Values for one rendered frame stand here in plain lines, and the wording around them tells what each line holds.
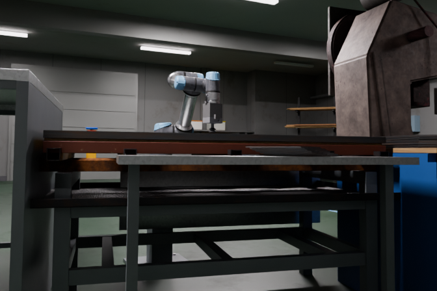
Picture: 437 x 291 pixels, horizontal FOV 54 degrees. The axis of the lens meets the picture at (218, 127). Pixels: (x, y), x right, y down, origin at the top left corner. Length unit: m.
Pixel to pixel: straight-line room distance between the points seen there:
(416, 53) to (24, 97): 4.94
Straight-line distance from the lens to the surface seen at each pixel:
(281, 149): 1.73
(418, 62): 5.85
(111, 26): 7.93
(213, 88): 2.22
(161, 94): 12.12
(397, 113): 5.53
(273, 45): 9.07
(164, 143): 1.81
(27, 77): 1.65
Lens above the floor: 0.77
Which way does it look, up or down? 3 degrees up
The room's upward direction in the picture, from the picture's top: 1 degrees clockwise
